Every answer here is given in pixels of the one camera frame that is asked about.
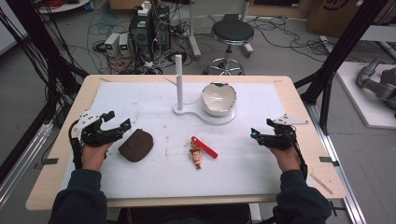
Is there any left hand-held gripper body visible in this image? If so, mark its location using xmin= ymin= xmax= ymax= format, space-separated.
xmin=74 ymin=110 xmax=125 ymax=148

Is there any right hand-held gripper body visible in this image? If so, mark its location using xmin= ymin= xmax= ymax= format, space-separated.
xmin=261 ymin=113 xmax=309 ymax=151

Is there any person's left hand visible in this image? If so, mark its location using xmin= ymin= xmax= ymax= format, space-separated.
xmin=80 ymin=142 xmax=110 ymax=172

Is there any person's right hand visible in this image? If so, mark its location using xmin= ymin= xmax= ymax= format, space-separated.
xmin=268 ymin=145 xmax=302 ymax=173

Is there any brown soft pouch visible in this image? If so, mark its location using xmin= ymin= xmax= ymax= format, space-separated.
xmin=118 ymin=128 xmax=155 ymax=163

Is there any black table clamp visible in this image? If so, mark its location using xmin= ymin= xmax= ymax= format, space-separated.
xmin=33 ymin=157 xmax=60 ymax=171
xmin=318 ymin=156 xmax=341 ymax=168

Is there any red key tag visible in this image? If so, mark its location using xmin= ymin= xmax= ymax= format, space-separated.
xmin=191 ymin=135 xmax=219 ymax=160

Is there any white bowl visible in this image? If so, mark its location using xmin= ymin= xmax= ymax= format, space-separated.
xmin=200 ymin=81 xmax=238 ymax=118

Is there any white foam mat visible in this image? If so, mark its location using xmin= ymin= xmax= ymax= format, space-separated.
xmin=60 ymin=80 xmax=313 ymax=201

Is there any white power supply unit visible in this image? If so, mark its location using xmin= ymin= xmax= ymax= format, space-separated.
xmin=118 ymin=33 xmax=131 ymax=57
xmin=104 ymin=32 xmax=121 ymax=58

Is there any white floor board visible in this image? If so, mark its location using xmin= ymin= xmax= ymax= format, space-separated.
xmin=335 ymin=61 xmax=396 ymax=131

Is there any black computer tower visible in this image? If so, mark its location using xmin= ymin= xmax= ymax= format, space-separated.
xmin=128 ymin=4 xmax=172 ymax=62

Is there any grey power strip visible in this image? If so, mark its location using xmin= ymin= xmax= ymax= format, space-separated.
xmin=318 ymin=35 xmax=336 ymax=54

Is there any black round stool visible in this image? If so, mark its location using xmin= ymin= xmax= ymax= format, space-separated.
xmin=203 ymin=13 xmax=255 ymax=77

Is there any white power strip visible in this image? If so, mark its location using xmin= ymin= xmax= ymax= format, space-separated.
xmin=136 ymin=1 xmax=153 ymax=18

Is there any white metal stand leg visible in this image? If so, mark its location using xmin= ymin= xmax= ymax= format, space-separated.
xmin=185 ymin=0 xmax=203 ymax=59

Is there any white round table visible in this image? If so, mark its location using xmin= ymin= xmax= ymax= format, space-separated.
xmin=35 ymin=0 xmax=92 ymax=15

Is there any cardboard box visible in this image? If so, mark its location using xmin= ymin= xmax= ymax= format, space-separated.
xmin=305 ymin=0 xmax=396 ymax=39

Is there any left hand-held gripper cable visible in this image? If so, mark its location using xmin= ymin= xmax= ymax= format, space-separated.
xmin=67 ymin=119 xmax=84 ymax=171

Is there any hand-held gripper cable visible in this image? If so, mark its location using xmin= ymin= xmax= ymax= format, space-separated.
xmin=67 ymin=119 xmax=84 ymax=171
xmin=289 ymin=125 xmax=309 ymax=181

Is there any right hand-held gripper cable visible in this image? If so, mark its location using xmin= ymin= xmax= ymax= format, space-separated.
xmin=289 ymin=125 xmax=309 ymax=181

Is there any tangle of floor cables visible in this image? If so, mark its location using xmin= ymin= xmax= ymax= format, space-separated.
xmin=66 ymin=8 xmax=200 ymax=76

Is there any cowboy figurine keychain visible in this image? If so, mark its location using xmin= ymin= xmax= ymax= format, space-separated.
xmin=189 ymin=146 xmax=204 ymax=171

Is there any aluminium rail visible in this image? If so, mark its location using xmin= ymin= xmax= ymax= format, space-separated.
xmin=0 ymin=120 xmax=54 ymax=209
xmin=304 ymin=101 xmax=368 ymax=224

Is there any white stand with post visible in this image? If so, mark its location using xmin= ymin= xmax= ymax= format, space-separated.
xmin=172 ymin=54 xmax=238 ymax=127

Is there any black metal frame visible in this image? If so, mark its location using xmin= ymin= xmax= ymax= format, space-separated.
xmin=0 ymin=0 xmax=90 ymax=185
xmin=293 ymin=0 xmax=396 ymax=135

